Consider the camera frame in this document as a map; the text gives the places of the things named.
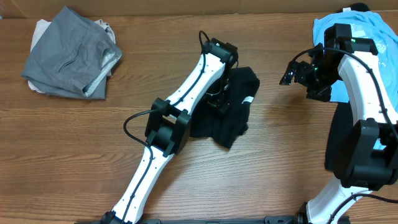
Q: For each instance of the grey folded shorts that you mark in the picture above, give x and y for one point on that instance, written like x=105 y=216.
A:
x=72 y=58

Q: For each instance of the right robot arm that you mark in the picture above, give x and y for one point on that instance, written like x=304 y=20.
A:
x=366 y=159

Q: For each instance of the white folded garment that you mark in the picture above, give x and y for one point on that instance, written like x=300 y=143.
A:
x=41 y=27

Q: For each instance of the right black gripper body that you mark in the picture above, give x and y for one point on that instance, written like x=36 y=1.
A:
x=298 y=73

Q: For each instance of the black t-shirt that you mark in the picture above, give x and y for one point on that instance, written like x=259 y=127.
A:
x=225 y=127

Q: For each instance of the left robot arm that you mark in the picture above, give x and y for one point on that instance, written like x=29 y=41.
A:
x=169 y=124

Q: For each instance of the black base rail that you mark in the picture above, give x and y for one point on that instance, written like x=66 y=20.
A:
x=287 y=219

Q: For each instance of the light blue t-shirt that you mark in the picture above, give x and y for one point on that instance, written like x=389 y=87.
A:
x=373 y=31

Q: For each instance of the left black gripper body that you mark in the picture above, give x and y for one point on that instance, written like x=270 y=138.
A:
x=216 y=96

